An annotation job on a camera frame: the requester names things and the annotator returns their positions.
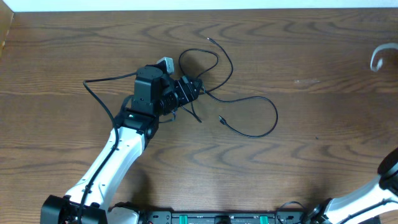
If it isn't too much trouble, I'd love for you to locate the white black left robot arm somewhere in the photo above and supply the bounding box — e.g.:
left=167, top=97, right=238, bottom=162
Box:
left=40, top=63, right=203, bottom=223

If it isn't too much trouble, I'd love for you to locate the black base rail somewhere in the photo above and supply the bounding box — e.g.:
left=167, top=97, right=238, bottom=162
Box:
left=138, top=211, right=304, bottom=224

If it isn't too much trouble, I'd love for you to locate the white usb cable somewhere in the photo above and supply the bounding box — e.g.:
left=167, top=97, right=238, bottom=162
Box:
left=369, top=42, right=398, bottom=73

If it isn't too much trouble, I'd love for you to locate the black left camera cable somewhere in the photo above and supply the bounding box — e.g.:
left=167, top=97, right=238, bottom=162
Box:
left=76, top=72, right=137, bottom=224

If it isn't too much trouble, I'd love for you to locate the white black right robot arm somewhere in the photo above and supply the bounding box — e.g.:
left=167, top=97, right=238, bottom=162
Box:
left=303, top=149, right=397, bottom=223

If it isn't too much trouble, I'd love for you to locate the black usb cable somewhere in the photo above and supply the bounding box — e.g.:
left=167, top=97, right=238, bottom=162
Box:
left=178, top=37, right=279, bottom=139

